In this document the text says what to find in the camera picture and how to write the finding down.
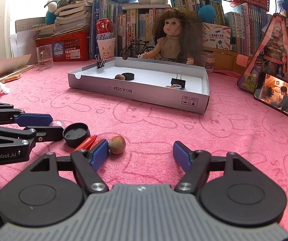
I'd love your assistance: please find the brown hazelnut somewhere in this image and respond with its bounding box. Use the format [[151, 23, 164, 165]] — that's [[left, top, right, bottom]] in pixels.
[[108, 136, 126, 154]]

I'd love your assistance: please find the blue bear hair clip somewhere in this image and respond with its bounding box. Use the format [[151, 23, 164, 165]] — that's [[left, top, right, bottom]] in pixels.
[[166, 84, 184, 90]]

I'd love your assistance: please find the black binder clip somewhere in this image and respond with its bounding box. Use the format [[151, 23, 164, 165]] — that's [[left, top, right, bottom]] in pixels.
[[171, 71, 186, 89], [95, 54, 106, 68]]

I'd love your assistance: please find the black round cap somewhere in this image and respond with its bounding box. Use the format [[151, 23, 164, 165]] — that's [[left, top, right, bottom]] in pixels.
[[122, 72, 135, 81]]

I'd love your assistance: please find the clear plastic dome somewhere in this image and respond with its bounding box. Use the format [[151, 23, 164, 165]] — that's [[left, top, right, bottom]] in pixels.
[[49, 120, 65, 128]]

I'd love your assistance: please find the red plastic clip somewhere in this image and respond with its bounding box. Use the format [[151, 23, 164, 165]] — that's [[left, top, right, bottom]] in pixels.
[[74, 135, 101, 151]]

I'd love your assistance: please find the black open round lid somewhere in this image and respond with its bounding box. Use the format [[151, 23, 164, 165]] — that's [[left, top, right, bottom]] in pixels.
[[62, 123, 91, 148]]

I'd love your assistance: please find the clear acrylic block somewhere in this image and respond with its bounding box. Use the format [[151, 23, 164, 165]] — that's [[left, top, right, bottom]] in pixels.
[[36, 44, 54, 70]]

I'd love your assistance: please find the white cardboard box tray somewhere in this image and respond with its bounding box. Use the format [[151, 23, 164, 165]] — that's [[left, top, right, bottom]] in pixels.
[[68, 57, 210, 114]]

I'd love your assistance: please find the red plastic crate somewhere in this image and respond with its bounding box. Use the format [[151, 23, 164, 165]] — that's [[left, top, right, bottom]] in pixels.
[[35, 29, 90, 61]]

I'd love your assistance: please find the black binder clip on tray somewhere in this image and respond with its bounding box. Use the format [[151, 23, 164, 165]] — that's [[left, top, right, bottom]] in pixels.
[[95, 54, 106, 68]]

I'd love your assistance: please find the brown nut in tray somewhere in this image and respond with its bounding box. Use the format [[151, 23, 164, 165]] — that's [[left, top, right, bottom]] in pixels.
[[115, 74, 125, 81]]

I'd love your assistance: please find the blue white plush left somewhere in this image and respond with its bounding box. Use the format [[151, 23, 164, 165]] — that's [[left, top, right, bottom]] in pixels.
[[44, 0, 60, 25]]

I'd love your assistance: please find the small brown jar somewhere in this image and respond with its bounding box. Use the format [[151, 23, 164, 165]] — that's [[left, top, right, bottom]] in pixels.
[[201, 51, 215, 73]]

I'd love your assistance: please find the white cat paper cup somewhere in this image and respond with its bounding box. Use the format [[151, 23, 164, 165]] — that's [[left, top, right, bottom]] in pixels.
[[97, 38, 116, 59]]

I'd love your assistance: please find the smartphone playing video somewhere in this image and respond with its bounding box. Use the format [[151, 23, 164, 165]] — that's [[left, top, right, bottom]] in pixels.
[[254, 71, 288, 116]]

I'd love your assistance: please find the stack of grey books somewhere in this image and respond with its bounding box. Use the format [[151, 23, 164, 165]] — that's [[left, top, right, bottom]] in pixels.
[[53, 0, 93, 35]]

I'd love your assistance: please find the red beer can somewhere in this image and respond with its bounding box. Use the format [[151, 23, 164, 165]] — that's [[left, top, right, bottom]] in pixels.
[[96, 18, 115, 40]]

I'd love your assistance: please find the black miniature bicycle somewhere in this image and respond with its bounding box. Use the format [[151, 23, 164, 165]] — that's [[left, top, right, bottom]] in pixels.
[[119, 39, 154, 60]]

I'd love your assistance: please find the brown haired doll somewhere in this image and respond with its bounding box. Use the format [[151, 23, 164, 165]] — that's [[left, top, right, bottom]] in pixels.
[[141, 8, 203, 65]]

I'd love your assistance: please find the label printer box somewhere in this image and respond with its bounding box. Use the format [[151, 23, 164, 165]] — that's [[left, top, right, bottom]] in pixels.
[[203, 23, 231, 51]]

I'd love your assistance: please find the pink triangular toy house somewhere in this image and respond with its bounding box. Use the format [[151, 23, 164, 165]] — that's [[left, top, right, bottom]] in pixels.
[[237, 13, 288, 93]]

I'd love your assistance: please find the row of upright books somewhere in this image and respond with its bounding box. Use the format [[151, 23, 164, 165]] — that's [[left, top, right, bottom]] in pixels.
[[89, 0, 288, 61]]

